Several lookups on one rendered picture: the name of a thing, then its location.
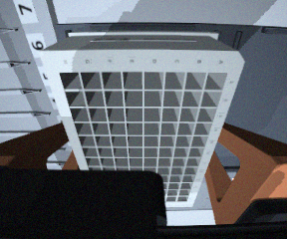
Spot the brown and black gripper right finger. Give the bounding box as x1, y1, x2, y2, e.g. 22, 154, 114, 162
204, 122, 287, 225

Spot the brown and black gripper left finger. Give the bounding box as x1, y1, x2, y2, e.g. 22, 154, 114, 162
0, 122, 80, 170

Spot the grey flat base plate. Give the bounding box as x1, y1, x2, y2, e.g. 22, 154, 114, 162
166, 172, 236, 211

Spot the white deep-well block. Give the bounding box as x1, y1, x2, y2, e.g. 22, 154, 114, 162
39, 31, 245, 207

